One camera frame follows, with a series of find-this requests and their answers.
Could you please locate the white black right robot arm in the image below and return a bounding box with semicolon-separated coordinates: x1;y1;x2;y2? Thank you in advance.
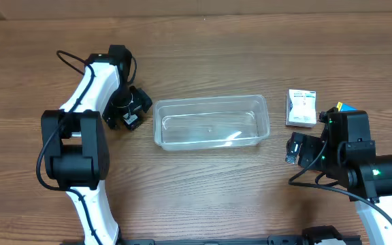
285;107;392;244

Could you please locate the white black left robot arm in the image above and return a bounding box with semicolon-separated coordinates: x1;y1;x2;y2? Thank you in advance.
35;45;152;244

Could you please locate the clear plastic container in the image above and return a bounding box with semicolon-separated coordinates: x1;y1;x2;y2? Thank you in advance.
152;95;270;151

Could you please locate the white medicine box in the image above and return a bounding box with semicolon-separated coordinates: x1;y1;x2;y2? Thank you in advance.
285;89;316;128

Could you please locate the blue cough drops box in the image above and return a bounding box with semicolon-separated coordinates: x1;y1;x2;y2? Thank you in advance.
336;102;357;112

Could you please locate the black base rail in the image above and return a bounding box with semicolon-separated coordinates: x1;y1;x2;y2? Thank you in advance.
117;226;363;245

